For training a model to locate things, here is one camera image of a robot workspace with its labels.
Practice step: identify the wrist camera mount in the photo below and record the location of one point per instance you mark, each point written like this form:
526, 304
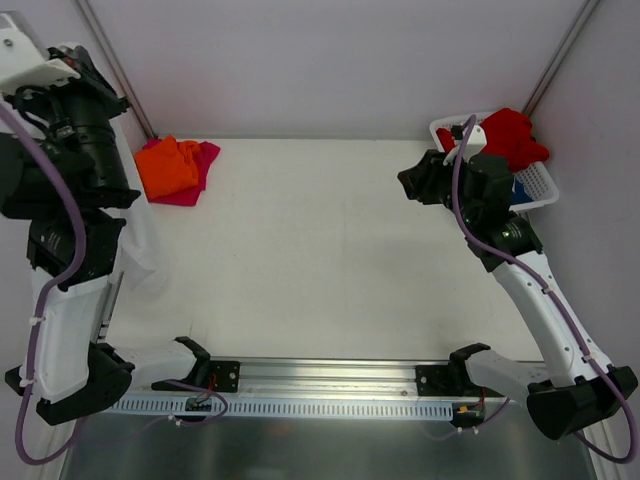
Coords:
474, 140
24, 59

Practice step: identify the white slotted cable duct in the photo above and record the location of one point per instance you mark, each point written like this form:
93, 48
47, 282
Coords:
158, 405

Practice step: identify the blue white t shirt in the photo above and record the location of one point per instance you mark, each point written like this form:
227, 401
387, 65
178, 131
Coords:
519, 197

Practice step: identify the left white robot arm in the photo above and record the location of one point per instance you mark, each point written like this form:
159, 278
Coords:
69, 368

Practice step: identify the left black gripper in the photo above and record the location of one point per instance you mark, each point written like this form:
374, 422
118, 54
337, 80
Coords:
111, 198

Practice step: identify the aluminium front rail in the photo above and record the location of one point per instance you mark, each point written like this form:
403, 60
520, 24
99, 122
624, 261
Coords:
328, 379

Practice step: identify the orange folded t shirt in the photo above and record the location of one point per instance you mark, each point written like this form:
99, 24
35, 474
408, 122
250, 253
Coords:
168, 167

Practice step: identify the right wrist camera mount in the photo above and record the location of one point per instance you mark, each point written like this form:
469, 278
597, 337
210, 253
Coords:
474, 140

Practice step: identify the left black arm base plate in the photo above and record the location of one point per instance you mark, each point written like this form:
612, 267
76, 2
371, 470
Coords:
222, 376

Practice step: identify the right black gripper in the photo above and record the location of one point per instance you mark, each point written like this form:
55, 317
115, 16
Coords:
431, 179

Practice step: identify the white plastic basket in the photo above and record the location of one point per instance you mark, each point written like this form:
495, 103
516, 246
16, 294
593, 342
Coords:
537, 181

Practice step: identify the pink folded t shirt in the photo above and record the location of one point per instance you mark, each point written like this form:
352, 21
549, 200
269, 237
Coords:
204, 160

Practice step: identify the red crumpled t shirt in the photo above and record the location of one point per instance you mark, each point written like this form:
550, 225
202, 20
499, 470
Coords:
509, 135

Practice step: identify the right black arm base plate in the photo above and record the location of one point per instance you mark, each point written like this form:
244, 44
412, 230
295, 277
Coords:
448, 380

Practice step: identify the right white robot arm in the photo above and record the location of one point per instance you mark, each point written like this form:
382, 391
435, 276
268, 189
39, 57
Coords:
578, 385

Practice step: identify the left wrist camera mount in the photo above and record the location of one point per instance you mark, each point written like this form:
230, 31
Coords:
24, 59

